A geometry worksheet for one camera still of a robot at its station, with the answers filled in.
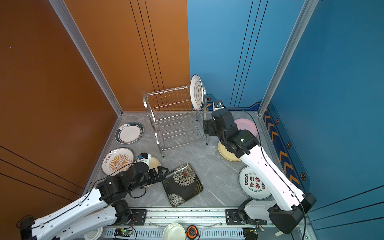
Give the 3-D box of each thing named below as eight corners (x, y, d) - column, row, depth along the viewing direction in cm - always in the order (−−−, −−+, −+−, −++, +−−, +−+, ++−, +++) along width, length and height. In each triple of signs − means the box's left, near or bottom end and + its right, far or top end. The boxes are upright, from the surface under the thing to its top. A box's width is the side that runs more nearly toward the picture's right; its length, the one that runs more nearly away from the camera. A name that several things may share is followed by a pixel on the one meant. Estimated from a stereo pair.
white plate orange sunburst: (97, 175, 89) (95, 174, 88) (108, 149, 101) (107, 148, 99) (129, 175, 89) (127, 174, 88) (136, 149, 101) (135, 148, 99)
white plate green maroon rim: (112, 144, 104) (111, 142, 102) (121, 124, 115) (119, 122, 113) (140, 144, 104) (139, 142, 102) (145, 124, 115) (145, 122, 113)
